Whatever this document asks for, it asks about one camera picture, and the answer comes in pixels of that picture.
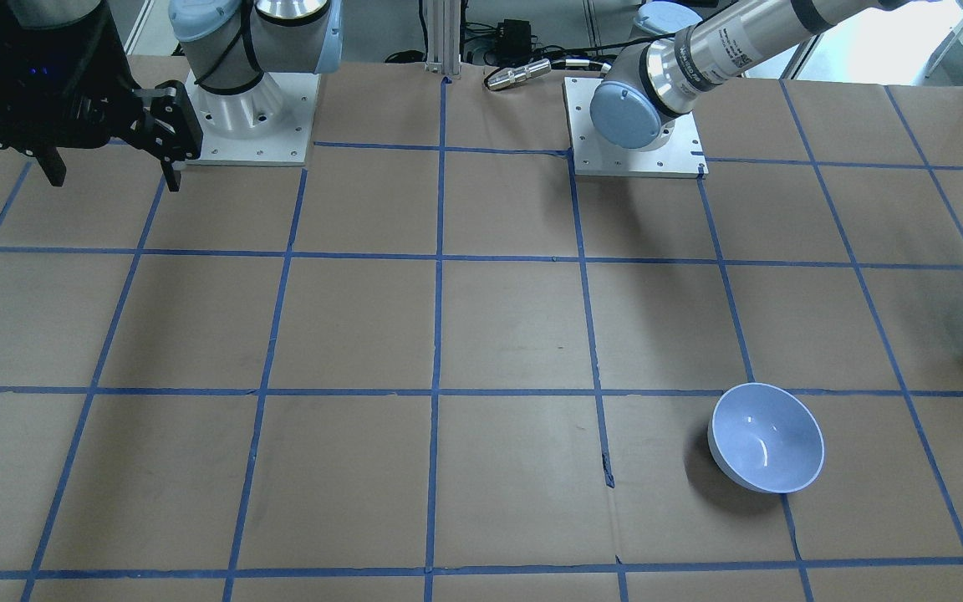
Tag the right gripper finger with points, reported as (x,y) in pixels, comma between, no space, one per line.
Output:
(172,174)
(51,162)

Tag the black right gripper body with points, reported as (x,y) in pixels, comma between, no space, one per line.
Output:
(165,119)

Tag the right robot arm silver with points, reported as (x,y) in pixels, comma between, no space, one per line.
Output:
(230,45)

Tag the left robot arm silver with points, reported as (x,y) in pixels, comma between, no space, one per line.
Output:
(637,119)

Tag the blue ceramic bowl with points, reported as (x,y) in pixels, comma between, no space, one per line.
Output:
(765,439)

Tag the silver metal connector plug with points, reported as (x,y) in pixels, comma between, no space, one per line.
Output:
(510,76)

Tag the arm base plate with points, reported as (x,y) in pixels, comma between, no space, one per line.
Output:
(676,153)
(264,138)

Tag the aluminium frame post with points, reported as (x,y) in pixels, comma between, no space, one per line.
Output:
(443,37)

